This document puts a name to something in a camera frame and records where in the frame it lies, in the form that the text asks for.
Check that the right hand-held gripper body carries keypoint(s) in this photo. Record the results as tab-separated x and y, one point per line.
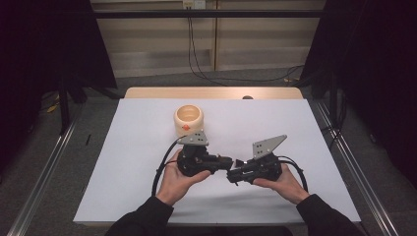
267	167

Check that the white table mat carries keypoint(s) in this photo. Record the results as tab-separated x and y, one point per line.
131	147

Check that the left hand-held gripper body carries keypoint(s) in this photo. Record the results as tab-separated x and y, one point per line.
195	160

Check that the person's left hand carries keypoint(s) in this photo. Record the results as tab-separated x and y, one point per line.
173	185

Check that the person's right hand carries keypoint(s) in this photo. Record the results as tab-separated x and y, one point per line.
285	185

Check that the black stand post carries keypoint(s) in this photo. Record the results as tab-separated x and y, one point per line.
333	98
64	108

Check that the yellow floor object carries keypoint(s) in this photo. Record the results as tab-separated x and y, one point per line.
52	108

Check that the round wooden cup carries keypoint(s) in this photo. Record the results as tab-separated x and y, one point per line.
188	123

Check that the wall socket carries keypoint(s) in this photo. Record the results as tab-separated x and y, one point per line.
194	4

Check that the dark table grommet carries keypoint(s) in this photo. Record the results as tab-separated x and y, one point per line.
247	97

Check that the black curtain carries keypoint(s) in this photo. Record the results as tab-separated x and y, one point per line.
380	65
39	49

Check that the black horizontal bar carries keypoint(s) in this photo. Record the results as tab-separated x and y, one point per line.
196	13

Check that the aluminium floor rail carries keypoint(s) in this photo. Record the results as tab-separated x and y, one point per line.
347	154
46	170

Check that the small black floor object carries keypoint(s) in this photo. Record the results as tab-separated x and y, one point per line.
88	139

